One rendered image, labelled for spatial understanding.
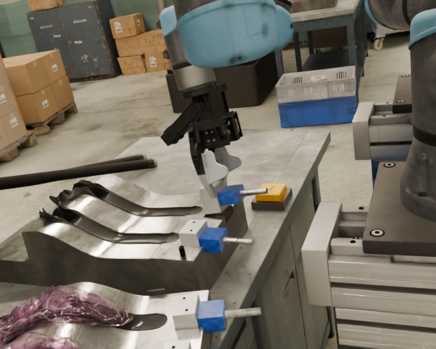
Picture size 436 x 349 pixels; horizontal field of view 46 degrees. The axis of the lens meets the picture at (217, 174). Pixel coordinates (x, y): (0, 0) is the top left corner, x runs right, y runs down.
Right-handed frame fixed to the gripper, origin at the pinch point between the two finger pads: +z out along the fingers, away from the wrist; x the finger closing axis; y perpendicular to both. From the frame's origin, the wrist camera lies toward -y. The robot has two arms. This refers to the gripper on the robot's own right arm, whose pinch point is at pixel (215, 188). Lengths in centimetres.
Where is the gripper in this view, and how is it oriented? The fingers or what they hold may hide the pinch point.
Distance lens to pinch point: 102.7
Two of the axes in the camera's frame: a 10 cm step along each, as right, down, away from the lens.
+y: 8.8, -1.4, -4.4
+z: 2.5, 9.5, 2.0
